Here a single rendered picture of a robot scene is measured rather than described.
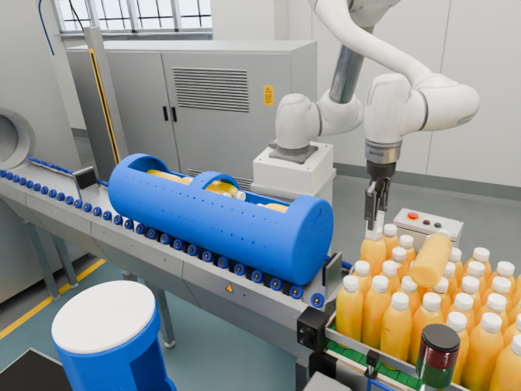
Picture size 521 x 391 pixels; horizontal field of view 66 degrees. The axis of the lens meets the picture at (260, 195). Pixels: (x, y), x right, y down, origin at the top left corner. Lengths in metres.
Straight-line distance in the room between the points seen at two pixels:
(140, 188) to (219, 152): 1.75
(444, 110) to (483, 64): 2.78
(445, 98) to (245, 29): 3.10
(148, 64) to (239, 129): 0.91
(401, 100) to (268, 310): 0.79
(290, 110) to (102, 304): 1.05
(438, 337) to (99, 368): 0.82
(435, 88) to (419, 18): 2.76
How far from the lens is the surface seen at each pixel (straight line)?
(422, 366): 0.84
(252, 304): 1.43
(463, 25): 3.81
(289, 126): 1.78
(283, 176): 1.82
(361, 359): 1.23
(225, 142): 3.20
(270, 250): 1.22
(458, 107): 1.09
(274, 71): 2.85
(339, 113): 1.78
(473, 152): 4.04
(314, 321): 1.17
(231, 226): 1.29
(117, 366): 1.21
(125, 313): 1.24
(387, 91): 1.00
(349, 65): 1.64
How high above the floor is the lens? 1.82
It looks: 27 degrees down
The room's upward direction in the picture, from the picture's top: 4 degrees counter-clockwise
